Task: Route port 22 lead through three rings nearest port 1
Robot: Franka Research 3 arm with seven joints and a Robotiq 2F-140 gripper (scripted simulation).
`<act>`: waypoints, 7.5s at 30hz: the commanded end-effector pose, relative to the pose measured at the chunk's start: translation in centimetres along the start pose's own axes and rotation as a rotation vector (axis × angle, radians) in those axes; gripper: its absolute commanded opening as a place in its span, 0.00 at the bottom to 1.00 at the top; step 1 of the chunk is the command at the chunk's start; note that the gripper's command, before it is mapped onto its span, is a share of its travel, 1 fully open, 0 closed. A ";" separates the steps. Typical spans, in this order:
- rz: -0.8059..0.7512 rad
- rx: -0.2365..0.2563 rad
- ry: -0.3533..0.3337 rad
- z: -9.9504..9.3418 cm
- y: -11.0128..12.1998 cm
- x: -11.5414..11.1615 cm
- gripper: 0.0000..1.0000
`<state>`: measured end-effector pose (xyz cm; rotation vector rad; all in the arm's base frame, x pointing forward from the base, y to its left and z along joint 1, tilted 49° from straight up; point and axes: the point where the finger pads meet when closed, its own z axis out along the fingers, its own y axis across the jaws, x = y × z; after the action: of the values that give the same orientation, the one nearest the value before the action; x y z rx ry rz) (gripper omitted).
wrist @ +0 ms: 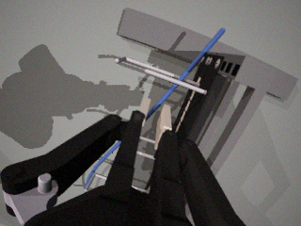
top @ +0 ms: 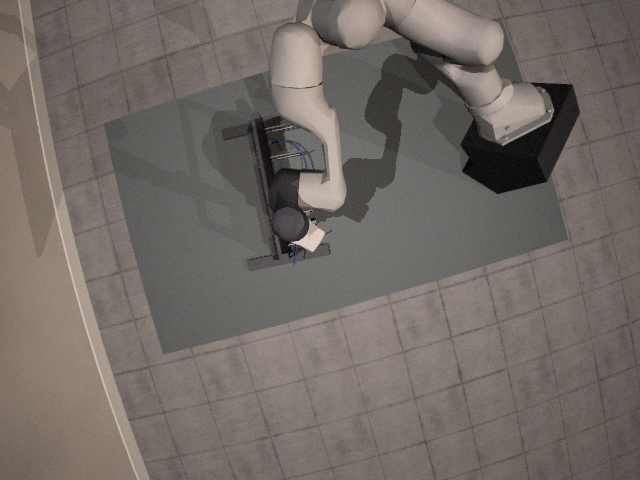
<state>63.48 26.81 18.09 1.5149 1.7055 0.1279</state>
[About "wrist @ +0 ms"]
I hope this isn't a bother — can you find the dark grey metal rack frame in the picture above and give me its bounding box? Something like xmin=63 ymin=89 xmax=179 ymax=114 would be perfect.
xmin=115 ymin=8 xmax=298 ymax=177

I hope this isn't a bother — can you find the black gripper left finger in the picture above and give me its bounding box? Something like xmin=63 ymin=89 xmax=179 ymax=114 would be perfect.
xmin=0 ymin=97 xmax=151 ymax=226

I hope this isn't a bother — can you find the dark blue cable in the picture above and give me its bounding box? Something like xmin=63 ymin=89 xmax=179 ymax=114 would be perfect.
xmin=85 ymin=28 xmax=226 ymax=188

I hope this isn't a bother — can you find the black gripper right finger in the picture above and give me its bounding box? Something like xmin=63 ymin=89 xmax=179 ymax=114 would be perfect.
xmin=150 ymin=105 xmax=246 ymax=226

